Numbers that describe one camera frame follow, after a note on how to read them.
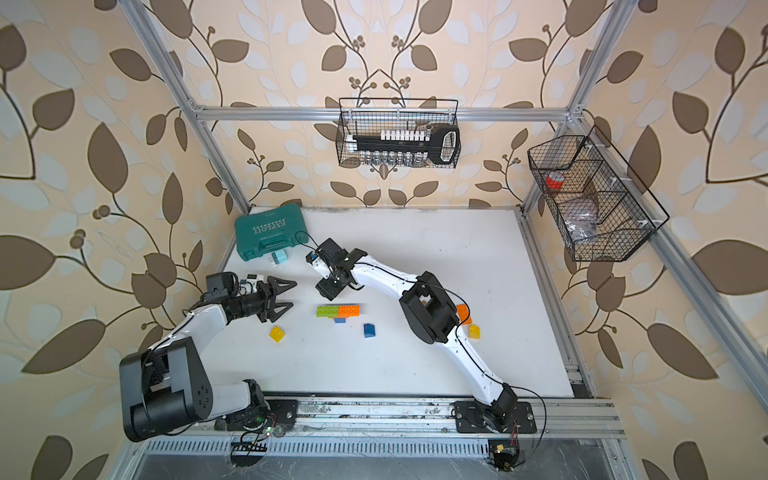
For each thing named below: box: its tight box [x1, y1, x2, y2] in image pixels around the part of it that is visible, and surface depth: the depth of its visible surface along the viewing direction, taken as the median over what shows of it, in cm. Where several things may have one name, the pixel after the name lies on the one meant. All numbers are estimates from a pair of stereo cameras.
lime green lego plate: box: [316, 306, 339, 318], surface depth 89 cm
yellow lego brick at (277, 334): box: [269, 326, 286, 343], surface depth 90 cm
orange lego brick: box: [338, 305, 360, 318], surface depth 90 cm
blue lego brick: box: [363, 323, 376, 338], surface depth 90 cm
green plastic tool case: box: [235, 204, 309, 261], surface depth 110 cm
